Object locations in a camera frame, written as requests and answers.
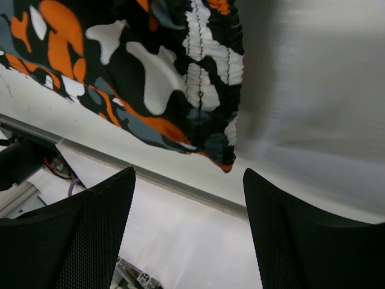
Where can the orange camouflage shorts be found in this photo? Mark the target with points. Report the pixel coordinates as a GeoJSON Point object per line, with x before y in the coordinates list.
{"type": "Point", "coordinates": [167, 72]}

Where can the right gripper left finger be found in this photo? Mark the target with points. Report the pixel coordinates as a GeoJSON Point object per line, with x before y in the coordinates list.
{"type": "Point", "coordinates": [73, 243]}

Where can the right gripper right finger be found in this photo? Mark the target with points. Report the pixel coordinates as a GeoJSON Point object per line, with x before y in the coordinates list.
{"type": "Point", "coordinates": [298, 245]}

